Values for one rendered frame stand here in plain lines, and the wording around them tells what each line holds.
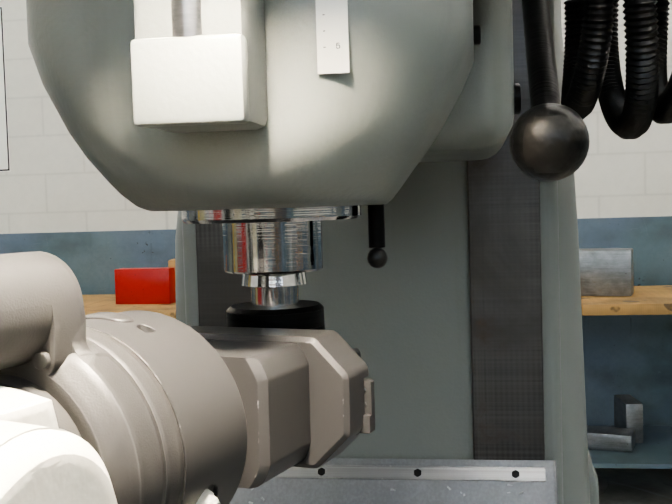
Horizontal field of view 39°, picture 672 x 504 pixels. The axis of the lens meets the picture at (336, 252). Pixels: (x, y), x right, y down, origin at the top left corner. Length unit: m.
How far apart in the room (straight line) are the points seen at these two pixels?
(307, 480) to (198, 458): 0.53
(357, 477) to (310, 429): 0.45
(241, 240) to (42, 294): 0.16
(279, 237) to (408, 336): 0.41
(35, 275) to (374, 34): 0.16
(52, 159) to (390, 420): 4.38
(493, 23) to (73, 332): 0.33
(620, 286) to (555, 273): 3.33
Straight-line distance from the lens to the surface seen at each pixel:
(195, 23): 0.33
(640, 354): 4.76
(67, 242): 5.09
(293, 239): 0.43
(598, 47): 0.66
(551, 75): 0.40
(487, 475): 0.84
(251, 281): 0.44
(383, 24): 0.37
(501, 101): 0.55
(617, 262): 4.14
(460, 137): 0.55
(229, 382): 0.34
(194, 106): 0.33
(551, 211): 0.82
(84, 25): 0.39
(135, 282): 4.35
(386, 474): 0.84
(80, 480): 0.25
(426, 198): 0.82
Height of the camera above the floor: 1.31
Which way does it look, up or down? 3 degrees down
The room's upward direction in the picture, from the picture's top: 2 degrees counter-clockwise
